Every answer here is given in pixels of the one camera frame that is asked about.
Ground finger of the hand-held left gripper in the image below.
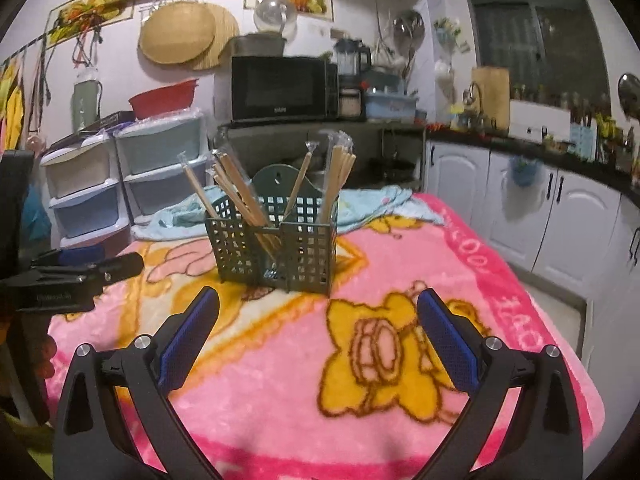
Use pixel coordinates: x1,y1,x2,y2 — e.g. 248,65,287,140
30,244,107,273
75,252,145,285

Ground white plastic drawer tower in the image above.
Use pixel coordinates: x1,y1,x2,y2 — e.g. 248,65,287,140
114,110,208,228
40,135,126,256

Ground white kitchen cabinets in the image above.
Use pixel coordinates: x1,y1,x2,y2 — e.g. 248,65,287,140
424,140,640,311

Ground grey plastic container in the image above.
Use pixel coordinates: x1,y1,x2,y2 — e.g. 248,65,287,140
231,34,288,58

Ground person's left hand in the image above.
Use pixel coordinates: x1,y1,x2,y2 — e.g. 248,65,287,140
39,334,57,382

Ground black microwave oven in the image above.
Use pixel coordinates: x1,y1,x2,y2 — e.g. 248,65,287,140
215,56,328,123

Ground long fruit wall poster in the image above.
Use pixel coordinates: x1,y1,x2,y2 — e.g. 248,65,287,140
45,0,142,46

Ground dark framed window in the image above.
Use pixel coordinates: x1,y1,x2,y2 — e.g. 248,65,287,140
457,0,613,106

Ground pale green bottle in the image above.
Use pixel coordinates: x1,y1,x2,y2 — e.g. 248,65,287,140
72,67,103,133

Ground metal kitchen faucet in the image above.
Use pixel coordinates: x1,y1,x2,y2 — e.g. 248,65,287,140
462,82,483,131

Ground round wooden board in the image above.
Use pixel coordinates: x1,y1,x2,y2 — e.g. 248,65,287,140
190,2,241,72

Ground steel pot lid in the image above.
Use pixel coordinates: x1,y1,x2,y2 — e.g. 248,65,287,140
617,72,640,116

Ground green plastic utensil basket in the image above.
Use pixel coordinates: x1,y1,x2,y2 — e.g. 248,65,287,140
205,164,341,295

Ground round woven bamboo tray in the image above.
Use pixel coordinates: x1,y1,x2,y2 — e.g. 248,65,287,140
138,2,217,65

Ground light blue printed cloth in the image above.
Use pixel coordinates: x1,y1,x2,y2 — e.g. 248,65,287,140
131,185,443,241

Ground white kettle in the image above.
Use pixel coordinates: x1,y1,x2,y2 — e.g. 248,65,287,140
434,60,456,101

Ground pink printed blanket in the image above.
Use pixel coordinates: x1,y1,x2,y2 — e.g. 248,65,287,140
45,191,606,480

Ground wooden cutting board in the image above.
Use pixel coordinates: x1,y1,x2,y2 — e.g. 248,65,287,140
471,66,511,131

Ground blender with dark jug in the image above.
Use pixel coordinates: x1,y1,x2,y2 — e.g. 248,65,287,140
333,37,373,120

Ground steel bowl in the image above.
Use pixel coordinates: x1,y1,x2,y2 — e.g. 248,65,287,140
392,10,427,48

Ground light blue knife block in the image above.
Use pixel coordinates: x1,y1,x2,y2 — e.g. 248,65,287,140
570,122,598,161

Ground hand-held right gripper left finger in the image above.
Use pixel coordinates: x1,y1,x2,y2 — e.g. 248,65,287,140
52,286,223,480

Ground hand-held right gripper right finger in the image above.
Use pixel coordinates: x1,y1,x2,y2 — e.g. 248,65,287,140
416,287,586,480

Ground clear glass dome lid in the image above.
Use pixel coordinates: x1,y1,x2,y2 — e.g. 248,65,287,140
253,0,297,35

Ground flat dark box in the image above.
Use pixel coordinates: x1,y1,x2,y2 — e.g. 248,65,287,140
50,110,136,148

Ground blue plastic dish box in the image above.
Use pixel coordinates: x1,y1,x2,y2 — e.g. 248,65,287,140
364,91,418,122

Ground row of spice jars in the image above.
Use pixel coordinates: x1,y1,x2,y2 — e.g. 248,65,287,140
512,84,608,111

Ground black kitchen countertop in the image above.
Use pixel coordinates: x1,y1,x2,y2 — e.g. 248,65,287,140
425,125,640,206

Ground blue hanging bin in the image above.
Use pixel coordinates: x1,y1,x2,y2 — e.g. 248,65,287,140
507,155,543,187

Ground yellow hanging cloth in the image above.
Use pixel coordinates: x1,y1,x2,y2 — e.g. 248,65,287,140
0,57,26,153

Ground bunch of chopsticks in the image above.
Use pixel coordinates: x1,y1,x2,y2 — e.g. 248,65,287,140
177,130,357,271

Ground red plastic basin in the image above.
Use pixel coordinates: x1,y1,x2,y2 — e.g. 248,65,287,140
128,79,200,120

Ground dark wok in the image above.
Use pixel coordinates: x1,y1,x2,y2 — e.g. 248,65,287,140
370,157,416,181

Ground metal shelf rack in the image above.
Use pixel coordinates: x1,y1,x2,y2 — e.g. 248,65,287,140
217,119,426,196

